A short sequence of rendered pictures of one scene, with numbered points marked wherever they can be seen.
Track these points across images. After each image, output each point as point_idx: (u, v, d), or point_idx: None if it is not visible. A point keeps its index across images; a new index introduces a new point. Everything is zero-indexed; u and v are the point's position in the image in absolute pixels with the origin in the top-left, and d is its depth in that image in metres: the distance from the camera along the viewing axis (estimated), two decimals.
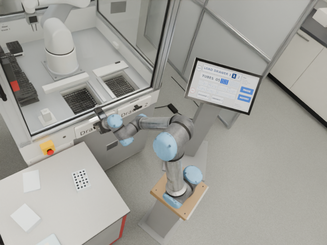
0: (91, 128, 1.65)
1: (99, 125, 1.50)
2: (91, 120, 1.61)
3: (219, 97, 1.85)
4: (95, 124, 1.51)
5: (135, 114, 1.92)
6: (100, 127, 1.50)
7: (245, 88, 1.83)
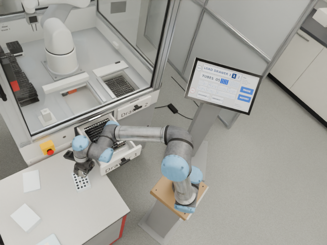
0: (117, 164, 1.53)
1: (77, 167, 1.30)
2: (117, 157, 1.48)
3: (219, 97, 1.85)
4: (74, 169, 1.32)
5: (135, 114, 1.92)
6: (80, 167, 1.30)
7: (245, 88, 1.83)
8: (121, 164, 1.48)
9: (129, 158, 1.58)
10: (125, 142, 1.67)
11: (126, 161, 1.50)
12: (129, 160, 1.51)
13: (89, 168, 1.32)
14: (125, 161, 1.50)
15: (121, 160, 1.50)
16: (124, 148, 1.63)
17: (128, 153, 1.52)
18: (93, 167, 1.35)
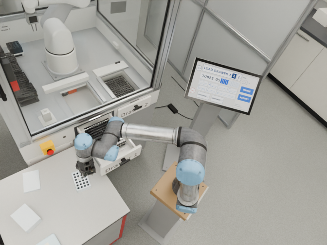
0: (117, 164, 1.53)
1: (78, 164, 1.22)
2: (117, 157, 1.48)
3: (219, 97, 1.85)
4: (76, 164, 1.25)
5: (135, 114, 1.92)
6: (80, 166, 1.21)
7: (245, 88, 1.83)
8: (121, 164, 1.48)
9: (129, 158, 1.58)
10: (125, 142, 1.67)
11: (126, 161, 1.50)
12: (129, 160, 1.51)
13: (87, 172, 1.22)
14: (125, 161, 1.50)
15: (121, 160, 1.50)
16: (124, 148, 1.63)
17: (128, 153, 1.52)
18: (92, 173, 1.25)
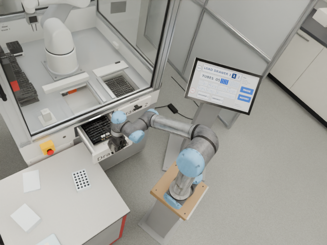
0: (109, 153, 1.56)
1: (111, 140, 1.42)
2: None
3: (219, 97, 1.85)
4: (108, 141, 1.45)
5: (135, 114, 1.92)
6: (113, 141, 1.41)
7: (245, 88, 1.83)
8: (113, 152, 1.52)
9: None
10: None
11: None
12: (120, 149, 1.54)
13: (120, 146, 1.43)
14: None
15: None
16: None
17: None
18: (124, 146, 1.45)
